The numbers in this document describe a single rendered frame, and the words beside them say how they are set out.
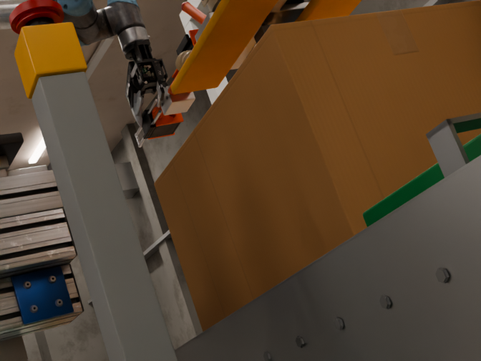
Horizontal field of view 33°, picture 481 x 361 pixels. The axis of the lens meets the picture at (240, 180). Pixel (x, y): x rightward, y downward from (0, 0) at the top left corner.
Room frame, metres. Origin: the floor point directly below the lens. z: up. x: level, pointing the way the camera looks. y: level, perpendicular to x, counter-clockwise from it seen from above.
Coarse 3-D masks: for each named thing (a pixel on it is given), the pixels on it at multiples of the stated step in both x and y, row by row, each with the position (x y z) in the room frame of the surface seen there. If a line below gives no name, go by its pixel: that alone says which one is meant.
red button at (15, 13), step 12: (36, 0) 0.90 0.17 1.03; (48, 0) 0.91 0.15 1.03; (12, 12) 0.91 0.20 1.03; (24, 12) 0.91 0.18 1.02; (36, 12) 0.91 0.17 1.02; (48, 12) 0.92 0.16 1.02; (60, 12) 0.94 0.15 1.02; (12, 24) 0.92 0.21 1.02; (24, 24) 0.92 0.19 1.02; (36, 24) 0.92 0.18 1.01
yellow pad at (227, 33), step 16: (224, 0) 1.18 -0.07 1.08; (240, 0) 1.17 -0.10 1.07; (256, 0) 1.19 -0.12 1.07; (272, 0) 1.21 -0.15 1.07; (224, 16) 1.21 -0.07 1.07; (240, 16) 1.23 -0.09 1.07; (256, 16) 1.25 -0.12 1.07; (208, 32) 1.25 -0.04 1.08; (224, 32) 1.26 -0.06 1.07; (240, 32) 1.29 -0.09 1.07; (208, 48) 1.30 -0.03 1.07; (224, 48) 1.33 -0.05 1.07; (240, 48) 1.35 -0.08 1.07; (192, 64) 1.35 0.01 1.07; (208, 64) 1.37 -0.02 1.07; (224, 64) 1.39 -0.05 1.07; (176, 80) 1.41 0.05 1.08; (192, 80) 1.41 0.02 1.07; (208, 80) 1.44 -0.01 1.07
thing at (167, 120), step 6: (156, 108) 1.85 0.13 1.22; (180, 114) 1.88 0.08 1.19; (162, 120) 1.85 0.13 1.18; (168, 120) 1.86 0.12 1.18; (174, 120) 1.87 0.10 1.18; (180, 120) 1.88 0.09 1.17; (156, 126) 1.85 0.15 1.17; (162, 126) 1.87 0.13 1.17; (168, 126) 1.88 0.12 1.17; (174, 126) 1.89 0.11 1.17; (156, 132) 1.89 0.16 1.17; (162, 132) 1.90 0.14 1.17; (168, 132) 1.92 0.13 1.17; (174, 132) 1.93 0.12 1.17; (150, 138) 1.92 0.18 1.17
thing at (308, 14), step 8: (312, 0) 1.30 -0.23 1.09; (320, 0) 1.28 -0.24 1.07; (328, 0) 1.29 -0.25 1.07; (336, 0) 1.30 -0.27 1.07; (344, 0) 1.31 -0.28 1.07; (352, 0) 1.32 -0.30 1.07; (360, 0) 1.33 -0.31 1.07; (312, 8) 1.30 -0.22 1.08; (320, 8) 1.31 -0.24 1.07; (328, 8) 1.32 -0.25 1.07; (336, 8) 1.33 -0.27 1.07; (344, 8) 1.34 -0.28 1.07; (352, 8) 1.35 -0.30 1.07; (304, 16) 1.33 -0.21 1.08; (312, 16) 1.33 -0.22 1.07; (320, 16) 1.34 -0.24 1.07; (328, 16) 1.35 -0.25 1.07; (336, 16) 1.36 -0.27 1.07
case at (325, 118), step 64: (256, 64) 1.09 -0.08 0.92; (320, 64) 1.05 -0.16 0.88; (384, 64) 1.10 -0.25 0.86; (448, 64) 1.15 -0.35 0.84; (256, 128) 1.14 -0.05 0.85; (320, 128) 1.03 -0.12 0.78; (384, 128) 1.08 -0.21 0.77; (192, 192) 1.41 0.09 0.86; (256, 192) 1.21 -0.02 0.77; (320, 192) 1.06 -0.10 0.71; (384, 192) 1.06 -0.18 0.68; (192, 256) 1.49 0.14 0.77; (256, 256) 1.27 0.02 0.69; (320, 256) 1.11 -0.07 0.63
